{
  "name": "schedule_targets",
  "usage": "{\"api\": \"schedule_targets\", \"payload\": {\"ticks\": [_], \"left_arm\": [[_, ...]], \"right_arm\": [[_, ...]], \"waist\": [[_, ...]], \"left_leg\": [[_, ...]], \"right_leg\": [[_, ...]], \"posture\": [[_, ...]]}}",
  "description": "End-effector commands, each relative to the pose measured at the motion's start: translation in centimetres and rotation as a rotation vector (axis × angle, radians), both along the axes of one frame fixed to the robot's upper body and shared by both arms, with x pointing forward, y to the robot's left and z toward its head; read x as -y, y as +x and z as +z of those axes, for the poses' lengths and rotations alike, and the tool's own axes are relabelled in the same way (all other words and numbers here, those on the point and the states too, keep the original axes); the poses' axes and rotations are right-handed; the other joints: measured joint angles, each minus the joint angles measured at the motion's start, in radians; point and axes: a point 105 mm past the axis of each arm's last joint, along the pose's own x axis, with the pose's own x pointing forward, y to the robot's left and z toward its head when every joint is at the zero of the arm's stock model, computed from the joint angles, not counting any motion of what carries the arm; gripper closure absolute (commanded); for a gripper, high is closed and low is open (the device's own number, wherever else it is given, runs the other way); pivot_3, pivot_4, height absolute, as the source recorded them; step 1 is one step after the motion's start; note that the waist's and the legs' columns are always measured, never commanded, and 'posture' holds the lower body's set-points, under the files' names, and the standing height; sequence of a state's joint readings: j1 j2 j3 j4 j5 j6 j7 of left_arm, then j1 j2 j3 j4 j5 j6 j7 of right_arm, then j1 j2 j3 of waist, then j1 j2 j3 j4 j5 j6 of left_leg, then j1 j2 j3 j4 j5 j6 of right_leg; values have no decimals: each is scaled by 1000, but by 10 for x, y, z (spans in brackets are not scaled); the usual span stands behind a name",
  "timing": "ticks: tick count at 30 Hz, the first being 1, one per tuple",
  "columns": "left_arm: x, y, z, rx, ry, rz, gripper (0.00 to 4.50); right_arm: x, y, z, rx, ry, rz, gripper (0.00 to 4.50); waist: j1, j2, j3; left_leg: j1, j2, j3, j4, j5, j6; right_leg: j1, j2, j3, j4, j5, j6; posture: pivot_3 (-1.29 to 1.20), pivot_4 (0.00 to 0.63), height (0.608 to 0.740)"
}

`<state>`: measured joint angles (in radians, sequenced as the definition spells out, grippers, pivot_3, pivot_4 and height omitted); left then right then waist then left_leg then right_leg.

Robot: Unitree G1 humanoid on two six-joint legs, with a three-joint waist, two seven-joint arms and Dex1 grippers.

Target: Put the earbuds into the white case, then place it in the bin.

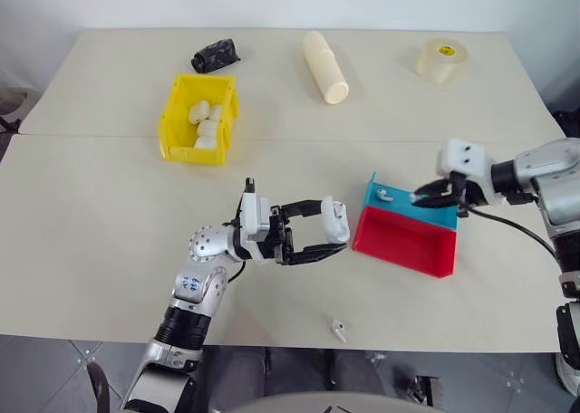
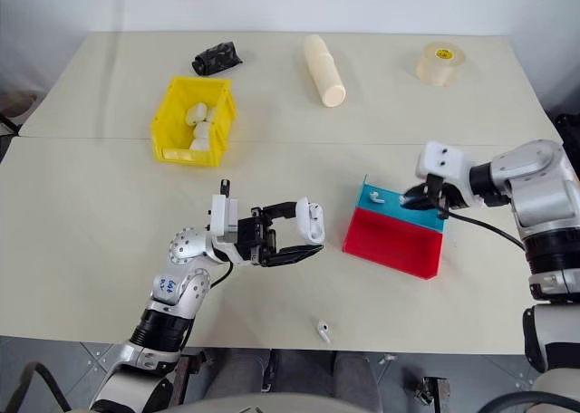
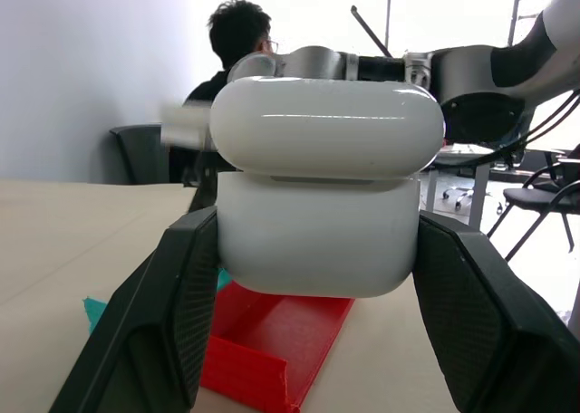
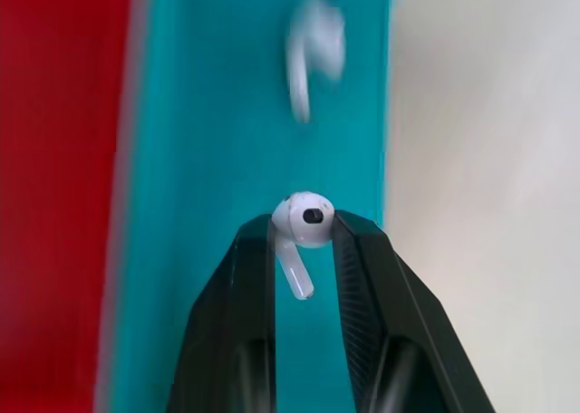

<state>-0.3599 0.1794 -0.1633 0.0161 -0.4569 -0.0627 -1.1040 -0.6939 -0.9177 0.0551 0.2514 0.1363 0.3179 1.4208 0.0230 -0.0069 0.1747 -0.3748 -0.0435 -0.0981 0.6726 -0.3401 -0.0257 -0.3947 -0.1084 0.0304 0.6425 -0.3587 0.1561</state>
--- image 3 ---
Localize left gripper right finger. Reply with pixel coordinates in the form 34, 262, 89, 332
411, 212, 580, 413

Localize person with black hair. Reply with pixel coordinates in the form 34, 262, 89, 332
182, 0, 280, 115

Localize white earbud cases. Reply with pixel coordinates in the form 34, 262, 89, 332
209, 74, 448, 299

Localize red plastic tray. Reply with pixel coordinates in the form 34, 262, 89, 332
198, 280, 357, 410

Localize white desk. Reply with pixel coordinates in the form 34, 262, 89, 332
425, 141, 580, 229

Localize thin black rod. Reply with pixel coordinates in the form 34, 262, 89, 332
350, 5, 393, 57

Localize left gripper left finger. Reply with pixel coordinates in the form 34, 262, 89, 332
47, 204, 223, 413

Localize dark chair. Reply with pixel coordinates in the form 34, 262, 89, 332
109, 124, 172, 186

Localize black folding chair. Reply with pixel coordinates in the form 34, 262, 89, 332
486, 144, 580, 261

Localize blue plastic tray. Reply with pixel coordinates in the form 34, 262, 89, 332
81, 266, 233, 338

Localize wheeled office chair base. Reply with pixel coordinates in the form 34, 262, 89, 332
440, 185, 478, 213

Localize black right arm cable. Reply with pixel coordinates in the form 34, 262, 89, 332
469, 89, 580, 168

